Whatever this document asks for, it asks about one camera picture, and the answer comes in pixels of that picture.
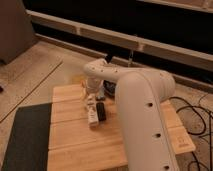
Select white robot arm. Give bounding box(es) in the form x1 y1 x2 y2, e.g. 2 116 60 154
84 59 179 171

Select dark round bowl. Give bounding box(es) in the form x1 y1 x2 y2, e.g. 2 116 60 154
103 81 116 97

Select black rectangular remote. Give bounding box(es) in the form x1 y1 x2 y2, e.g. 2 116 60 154
96 102 106 121

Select wooden board table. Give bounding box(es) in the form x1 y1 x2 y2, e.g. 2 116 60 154
46 83 197 171

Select dark grey mat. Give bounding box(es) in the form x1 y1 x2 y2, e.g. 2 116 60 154
1 103 52 171

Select grey cabinet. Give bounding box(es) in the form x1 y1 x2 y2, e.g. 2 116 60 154
0 0 37 64

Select black floor cables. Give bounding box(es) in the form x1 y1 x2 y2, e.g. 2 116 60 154
169 93 213 171

